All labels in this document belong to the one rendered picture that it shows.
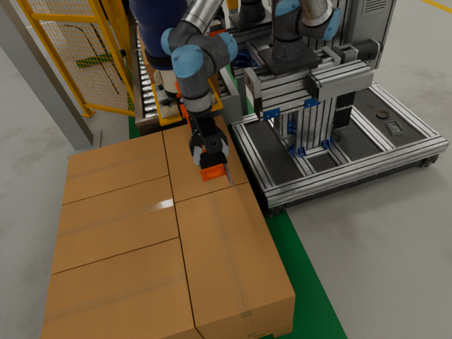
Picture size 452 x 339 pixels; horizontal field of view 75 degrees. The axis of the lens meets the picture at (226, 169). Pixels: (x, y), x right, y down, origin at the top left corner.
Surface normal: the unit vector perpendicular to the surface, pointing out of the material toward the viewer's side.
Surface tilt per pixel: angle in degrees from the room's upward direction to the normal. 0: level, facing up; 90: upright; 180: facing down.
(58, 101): 90
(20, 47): 90
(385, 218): 0
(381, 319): 0
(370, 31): 90
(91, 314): 0
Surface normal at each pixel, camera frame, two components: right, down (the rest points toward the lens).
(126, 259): -0.14, -0.66
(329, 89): 0.27, 0.69
